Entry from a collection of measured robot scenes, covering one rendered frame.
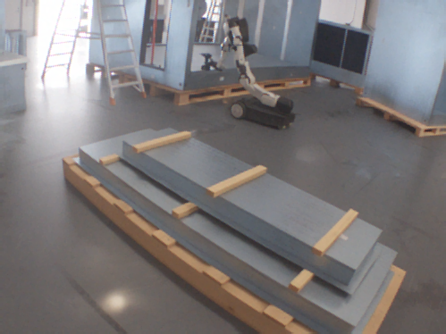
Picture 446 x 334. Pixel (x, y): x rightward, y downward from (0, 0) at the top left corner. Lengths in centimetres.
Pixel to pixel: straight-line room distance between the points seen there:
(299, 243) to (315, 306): 31
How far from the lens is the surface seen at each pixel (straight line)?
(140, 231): 194
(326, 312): 150
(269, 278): 156
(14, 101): 437
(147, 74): 504
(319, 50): 821
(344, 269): 155
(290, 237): 162
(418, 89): 633
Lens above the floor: 128
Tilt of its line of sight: 26 degrees down
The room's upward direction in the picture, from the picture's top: 8 degrees clockwise
